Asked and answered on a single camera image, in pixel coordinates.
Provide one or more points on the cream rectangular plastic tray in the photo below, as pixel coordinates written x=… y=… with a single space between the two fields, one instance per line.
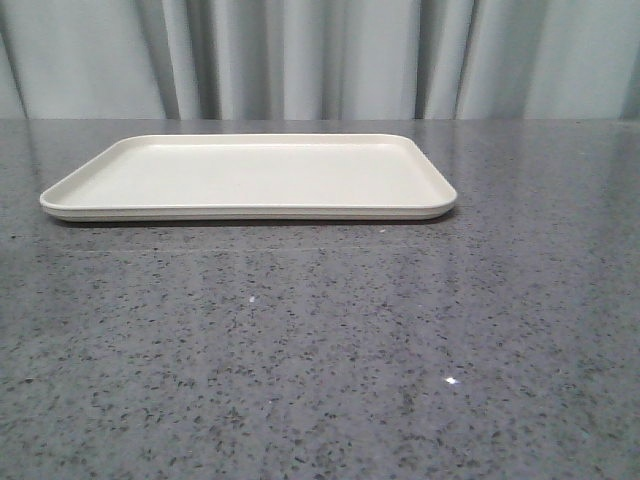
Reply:
x=253 y=176

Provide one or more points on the pale grey-green curtain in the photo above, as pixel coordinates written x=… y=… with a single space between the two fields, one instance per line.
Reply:
x=312 y=60

